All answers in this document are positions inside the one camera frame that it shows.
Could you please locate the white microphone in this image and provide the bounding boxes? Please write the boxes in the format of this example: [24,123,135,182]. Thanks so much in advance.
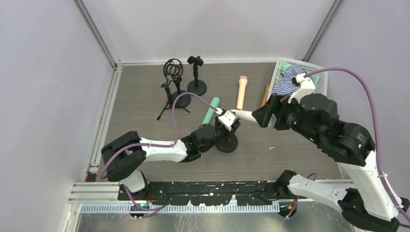
[231,109,257,123]

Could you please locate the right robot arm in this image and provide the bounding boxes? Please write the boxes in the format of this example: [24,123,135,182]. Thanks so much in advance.
[251,93,400,232]

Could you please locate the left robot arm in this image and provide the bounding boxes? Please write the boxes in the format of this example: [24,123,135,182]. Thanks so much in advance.
[101,119,240,193]

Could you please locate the black stand with clip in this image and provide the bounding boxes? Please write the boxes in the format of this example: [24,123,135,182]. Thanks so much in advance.
[187,56,207,96]

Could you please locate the gold microphone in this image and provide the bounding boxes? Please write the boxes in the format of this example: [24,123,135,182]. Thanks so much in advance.
[260,83,270,107]

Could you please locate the blue striped cloth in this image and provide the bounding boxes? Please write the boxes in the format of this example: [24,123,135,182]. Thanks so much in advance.
[272,72,302,96]

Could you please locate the green microphone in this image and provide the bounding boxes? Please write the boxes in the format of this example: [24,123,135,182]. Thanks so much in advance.
[201,97,220,125]

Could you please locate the pink microphone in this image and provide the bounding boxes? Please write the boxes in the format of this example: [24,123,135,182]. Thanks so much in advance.
[236,76,248,110]

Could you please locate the green cloth in basket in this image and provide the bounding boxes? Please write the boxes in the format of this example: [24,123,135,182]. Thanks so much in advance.
[272,59,322,85]

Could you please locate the white plastic basket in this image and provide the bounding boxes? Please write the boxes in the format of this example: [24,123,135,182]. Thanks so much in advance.
[269,58,328,95]

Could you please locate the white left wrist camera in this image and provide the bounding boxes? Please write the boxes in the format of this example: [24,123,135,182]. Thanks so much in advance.
[216,108,238,131]

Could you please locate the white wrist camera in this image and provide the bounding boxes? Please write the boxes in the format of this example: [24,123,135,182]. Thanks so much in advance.
[216,108,238,131]
[288,73,316,103]

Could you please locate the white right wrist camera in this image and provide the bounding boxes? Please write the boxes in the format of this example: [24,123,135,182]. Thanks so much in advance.
[288,73,316,103]

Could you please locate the black shock mount stand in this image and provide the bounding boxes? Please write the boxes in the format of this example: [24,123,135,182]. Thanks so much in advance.
[163,58,191,108]

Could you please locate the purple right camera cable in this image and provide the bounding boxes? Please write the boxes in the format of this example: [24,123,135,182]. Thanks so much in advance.
[285,67,410,229]

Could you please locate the purple camera cable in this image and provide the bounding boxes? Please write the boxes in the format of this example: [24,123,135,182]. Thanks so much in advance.
[285,67,410,229]
[100,92,223,219]

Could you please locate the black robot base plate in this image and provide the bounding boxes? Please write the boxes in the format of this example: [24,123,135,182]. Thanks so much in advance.
[131,180,295,206]

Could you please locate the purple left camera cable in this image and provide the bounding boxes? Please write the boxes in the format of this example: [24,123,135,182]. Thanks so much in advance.
[100,92,223,219]

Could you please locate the aluminium frame rail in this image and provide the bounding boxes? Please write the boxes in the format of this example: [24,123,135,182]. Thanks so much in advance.
[68,62,123,203]

